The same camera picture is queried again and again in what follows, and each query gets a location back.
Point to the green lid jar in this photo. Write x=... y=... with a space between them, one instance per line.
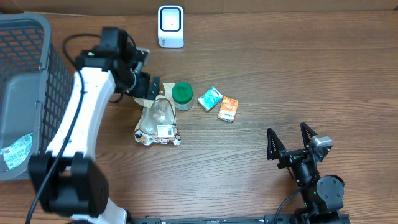
x=182 y=94

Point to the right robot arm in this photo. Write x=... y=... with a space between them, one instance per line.
x=322 y=196

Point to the grey plastic basket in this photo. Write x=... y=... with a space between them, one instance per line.
x=35 y=86

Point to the orange tissue pack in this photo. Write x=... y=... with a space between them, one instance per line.
x=228 y=109

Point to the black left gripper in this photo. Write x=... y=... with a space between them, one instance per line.
x=142 y=91

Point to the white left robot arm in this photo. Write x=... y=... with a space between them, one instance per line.
x=65 y=177

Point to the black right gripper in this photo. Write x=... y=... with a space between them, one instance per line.
x=277 y=149

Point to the large teal wipes pack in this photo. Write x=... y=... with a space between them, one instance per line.
x=15 y=154

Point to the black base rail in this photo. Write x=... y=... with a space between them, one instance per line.
x=217 y=221

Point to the brown snack bag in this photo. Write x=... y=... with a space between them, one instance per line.
x=158 y=122

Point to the small teal tissue pack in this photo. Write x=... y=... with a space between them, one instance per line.
x=210 y=99

